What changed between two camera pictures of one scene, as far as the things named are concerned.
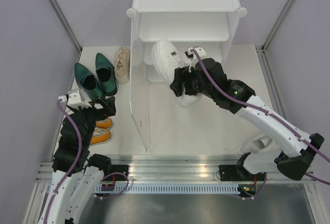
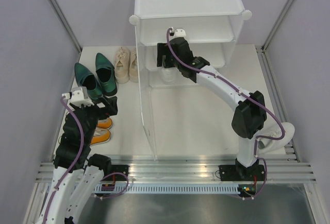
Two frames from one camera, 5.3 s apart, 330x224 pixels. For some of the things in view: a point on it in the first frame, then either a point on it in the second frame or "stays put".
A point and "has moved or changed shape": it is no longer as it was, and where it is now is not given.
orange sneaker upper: [107, 123] stays put
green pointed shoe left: [87, 81] stays put
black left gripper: [109, 107] stays put
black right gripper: [181, 76] to [162, 49]
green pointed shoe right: [105, 71] stays put
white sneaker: [166, 58] has moved or changed shape
